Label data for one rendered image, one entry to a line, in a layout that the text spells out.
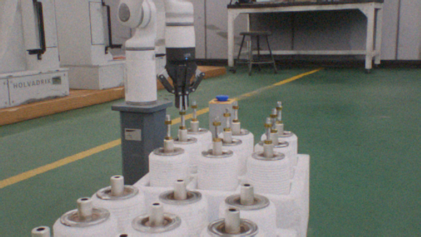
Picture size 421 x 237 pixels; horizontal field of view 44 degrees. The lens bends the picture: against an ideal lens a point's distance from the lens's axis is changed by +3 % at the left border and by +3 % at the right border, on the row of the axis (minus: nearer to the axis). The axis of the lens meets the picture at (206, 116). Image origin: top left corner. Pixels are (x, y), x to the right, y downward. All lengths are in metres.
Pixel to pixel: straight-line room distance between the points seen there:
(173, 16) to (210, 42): 5.72
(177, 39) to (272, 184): 0.42
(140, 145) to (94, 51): 2.37
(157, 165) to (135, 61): 0.51
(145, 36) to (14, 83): 1.75
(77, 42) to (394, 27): 3.74
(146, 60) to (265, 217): 0.88
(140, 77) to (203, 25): 5.43
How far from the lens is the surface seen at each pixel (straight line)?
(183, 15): 1.27
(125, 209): 0.91
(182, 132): 1.32
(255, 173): 1.14
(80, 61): 3.98
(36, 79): 3.40
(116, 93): 3.92
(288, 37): 6.59
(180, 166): 1.19
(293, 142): 1.38
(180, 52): 1.26
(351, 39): 6.42
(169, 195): 0.91
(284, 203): 1.12
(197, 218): 0.88
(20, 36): 3.56
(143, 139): 1.62
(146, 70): 1.62
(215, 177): 1.16
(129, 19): 1.60
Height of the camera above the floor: 0.55
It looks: 10 degrees down
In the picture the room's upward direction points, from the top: 1 degrees counter-clockwise
